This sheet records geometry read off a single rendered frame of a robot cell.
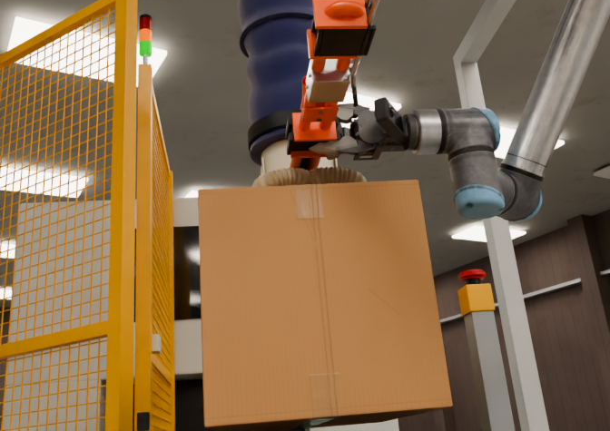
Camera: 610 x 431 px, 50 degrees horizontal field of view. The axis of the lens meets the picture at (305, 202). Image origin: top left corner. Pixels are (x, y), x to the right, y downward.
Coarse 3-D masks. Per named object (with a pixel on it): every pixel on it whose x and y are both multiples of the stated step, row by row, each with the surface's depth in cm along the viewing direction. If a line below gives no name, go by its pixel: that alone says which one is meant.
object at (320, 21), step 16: (320, 0) 93; (336, 0) 93; (352, 0) 93; (320, 16) 92; (320, 32) 92; (336, 32) 93; (352, 32) 93; (320, 48) 96; (336, 48) 96; (352, 48) 97
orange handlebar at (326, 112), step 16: (336, 16) 92; (352, 16) 92; (320, 64) 103; (336, 64) 105; (304, 96) 116; (304, 112) 116; (320, 112) 116; (336, 112) 117; (304, 128) 123; (320, 128) 125
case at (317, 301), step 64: (256, 192) 116; (320, 192) 118; (384, 192) 119; (256, 256) 112; (320, 256) 113; (384, 256) 114; (256, 320) 108; (320, 320) 109; (384, 320) 110; (256, 384) 105; (320, 384) 106; (384, 384) 107; (448, 384) 108
